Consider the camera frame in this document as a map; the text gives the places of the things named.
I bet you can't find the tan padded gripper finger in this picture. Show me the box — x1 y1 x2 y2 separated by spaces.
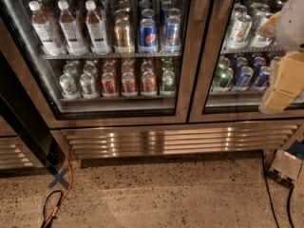
258 51 304 114

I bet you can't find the glass fridge door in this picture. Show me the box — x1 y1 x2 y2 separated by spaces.
1 0 208 129
190 0 304 123

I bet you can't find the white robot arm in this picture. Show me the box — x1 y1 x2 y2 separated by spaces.
257 0 304 114

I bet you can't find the robot base corner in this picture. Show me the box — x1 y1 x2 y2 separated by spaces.
267 141 304 187

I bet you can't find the green can right fridge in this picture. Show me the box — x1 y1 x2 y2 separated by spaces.
213 66 234 92

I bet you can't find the steel fridge bottom grille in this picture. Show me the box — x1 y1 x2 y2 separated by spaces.
51 119 304 161

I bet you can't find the blue can right lower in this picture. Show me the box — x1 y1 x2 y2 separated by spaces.
251 66 270 88

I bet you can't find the blue can left lower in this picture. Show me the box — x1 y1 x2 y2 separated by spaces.
234 66 254 91

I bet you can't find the white 7up can right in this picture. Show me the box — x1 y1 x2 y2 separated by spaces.
249 12 276 48

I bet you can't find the white 7up can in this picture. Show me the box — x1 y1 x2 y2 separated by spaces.
227 15 253 49
249 12 276 48

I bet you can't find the white 7up can left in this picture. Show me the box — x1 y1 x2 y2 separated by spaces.
227 15 253 49

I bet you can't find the green silver can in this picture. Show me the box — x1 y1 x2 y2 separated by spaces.
161 70 175 95

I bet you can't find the blue silver soda can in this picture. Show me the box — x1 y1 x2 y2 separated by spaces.
162 16 181 52

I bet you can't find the red can right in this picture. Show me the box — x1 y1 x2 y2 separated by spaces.
142 71 157 96

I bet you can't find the red can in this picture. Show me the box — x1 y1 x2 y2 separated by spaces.
142 71 157 96
122 72 138 97
102 72 118 97

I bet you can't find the blue Pepsi can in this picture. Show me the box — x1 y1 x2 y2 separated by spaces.
139 19 157 53

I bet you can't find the red can middle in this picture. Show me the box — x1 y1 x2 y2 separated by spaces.
122 72 138 97

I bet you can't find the gold soda can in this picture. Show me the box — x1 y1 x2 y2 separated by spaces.
114 19 135 53

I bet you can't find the red can left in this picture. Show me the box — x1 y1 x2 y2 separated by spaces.
102 72 118 97

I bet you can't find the silver can lower shelf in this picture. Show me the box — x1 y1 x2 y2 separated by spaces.
80 73 98 99

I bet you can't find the middle tea bottle white cap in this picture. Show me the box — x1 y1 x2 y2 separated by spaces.
58 0 87 55

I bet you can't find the white green can far left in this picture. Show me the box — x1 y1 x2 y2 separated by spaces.
59 73 80 100

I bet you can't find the left tea bottle white cap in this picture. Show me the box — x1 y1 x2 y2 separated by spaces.
28 1 65 56

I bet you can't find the neighbour steel grille left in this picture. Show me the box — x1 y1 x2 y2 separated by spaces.
0 116 44 170

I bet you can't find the black floor cable left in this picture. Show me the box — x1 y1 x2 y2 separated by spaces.
42 189 65 228

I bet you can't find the orange floor cable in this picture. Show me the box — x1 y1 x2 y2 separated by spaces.
40 155 74 228

